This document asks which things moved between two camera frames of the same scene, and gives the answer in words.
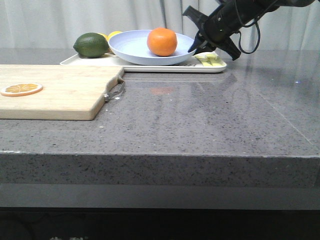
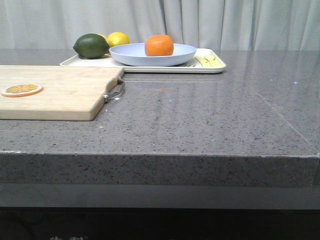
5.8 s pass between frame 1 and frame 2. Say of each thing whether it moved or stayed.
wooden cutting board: stayed
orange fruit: moved
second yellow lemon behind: stayed
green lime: stayed
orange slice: stayed
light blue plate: moved
